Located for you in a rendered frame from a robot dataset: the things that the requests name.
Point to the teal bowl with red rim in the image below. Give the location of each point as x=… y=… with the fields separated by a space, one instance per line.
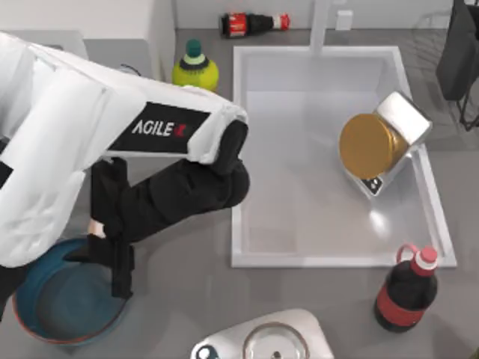
x=67 y=306

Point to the pale grey appliance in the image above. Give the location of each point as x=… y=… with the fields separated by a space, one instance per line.
x=232 y=338

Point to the clear round glass bowl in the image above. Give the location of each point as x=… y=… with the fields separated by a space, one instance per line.
x=275 y=344

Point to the white sink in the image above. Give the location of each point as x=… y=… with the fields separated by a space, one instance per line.
x=299 y=209

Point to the yellow-green bottle with green cap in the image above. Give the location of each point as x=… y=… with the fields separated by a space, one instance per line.
x=194 y=71

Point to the small dark cola bottle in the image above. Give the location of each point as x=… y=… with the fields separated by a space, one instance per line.
x=247 y=24

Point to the gold and silver kitchen scale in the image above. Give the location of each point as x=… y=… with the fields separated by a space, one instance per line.
x=368 y=146

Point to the large dark bottle red label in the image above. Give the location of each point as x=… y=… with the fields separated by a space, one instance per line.
x=406 y=295

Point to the white tall tap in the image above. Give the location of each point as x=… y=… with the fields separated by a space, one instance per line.
x=322 y=26

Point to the small white wall box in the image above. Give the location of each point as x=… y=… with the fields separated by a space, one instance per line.
x=344 y=20

